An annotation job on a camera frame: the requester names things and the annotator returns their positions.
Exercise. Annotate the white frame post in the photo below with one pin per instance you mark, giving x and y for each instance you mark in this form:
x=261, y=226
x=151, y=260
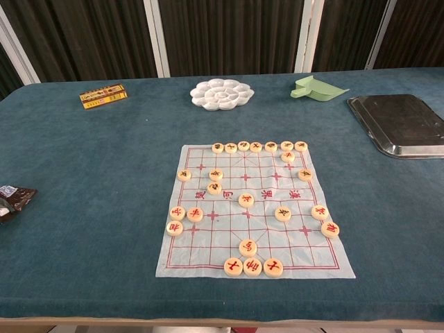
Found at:
x=156, y=38
x=381, y=34
x=308, y=34
x=21, y=52

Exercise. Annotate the light green plastic dustpan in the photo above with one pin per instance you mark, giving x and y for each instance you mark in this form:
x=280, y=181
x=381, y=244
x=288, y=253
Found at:
x=319, y=91

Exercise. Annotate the translucent xiangqi board sheet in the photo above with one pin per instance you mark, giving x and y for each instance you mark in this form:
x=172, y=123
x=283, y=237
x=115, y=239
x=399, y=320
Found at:
x=225, y=239

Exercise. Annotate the yellow printed cardboard box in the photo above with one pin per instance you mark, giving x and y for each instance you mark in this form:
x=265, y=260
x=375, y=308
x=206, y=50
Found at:
x=103, y=96

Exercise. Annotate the blue-green tablecloth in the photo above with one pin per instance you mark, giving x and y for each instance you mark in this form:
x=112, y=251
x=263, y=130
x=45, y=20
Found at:
x=86, y=215

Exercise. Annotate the dark snack bag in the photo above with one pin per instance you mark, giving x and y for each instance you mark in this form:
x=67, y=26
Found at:
x=14, y=203

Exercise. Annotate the white flower-shaped paint palette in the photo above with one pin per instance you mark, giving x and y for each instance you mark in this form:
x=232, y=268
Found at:
x=222, y=93

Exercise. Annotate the stainless steel tray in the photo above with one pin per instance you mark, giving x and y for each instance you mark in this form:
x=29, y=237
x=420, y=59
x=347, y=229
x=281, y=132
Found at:
x=399, y=121

